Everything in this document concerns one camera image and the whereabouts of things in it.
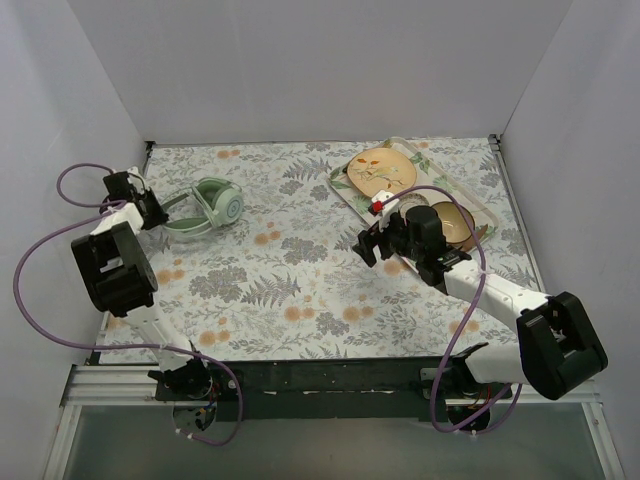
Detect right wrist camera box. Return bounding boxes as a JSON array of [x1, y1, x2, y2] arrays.
[[368, 190, 399, 221]]

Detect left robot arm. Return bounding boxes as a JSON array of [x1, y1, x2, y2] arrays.
[[71, 167, 213, 400]]

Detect mint green headphones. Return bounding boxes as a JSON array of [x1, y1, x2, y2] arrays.
[[161, 177, 244, 238]]

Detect cream bowl dark rim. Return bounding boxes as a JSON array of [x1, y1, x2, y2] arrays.
[[432, 201, 475, 245]]

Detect aluminium frame rail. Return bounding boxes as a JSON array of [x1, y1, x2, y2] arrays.
[[61, 365, 601, 406]]

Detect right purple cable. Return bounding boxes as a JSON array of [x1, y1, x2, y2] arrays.
[[379, 185, 521, 435]]

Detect speckled saucer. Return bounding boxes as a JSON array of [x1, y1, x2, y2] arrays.
[[398, 192, 430, 216]]

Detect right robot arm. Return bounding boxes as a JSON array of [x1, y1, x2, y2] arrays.
[[353, 201, 608, 400]]

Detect floral serving tray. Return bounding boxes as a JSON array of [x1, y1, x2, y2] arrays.
[[328, 137, 499, 252]]

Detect floral tablecloth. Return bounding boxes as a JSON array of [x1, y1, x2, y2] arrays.
[[141, 142, 515, 361]]

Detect yellow bird plate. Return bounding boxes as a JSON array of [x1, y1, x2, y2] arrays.
[[346, 147, 417, 198]]

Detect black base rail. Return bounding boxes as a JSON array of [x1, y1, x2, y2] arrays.
[[148, 356, 511, 422]]

